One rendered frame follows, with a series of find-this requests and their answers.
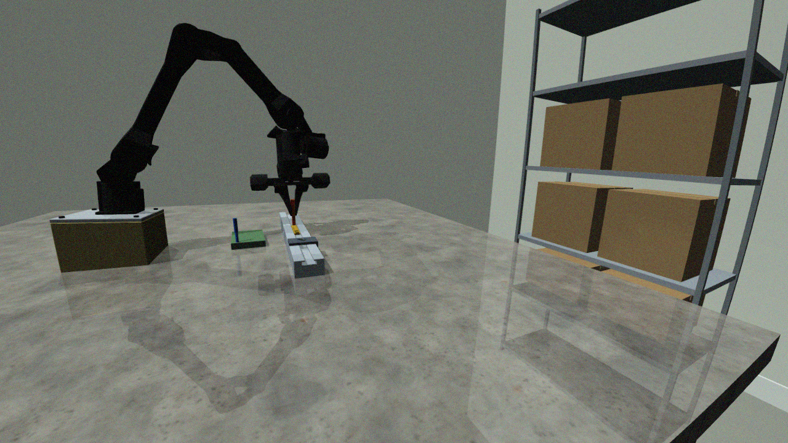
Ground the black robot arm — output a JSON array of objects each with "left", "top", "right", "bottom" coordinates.
[{"left": 95, "top": 23, "right": 329, "bottom": 215}]

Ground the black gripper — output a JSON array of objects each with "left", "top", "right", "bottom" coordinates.
[{"left": 250, "top": 151, "right": 331, "bottom": 216}]

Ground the grey aluminum rail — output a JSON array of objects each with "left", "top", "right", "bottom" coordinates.
[{"left": 279, "top": 212, "right": 325, "bottom": 279}]

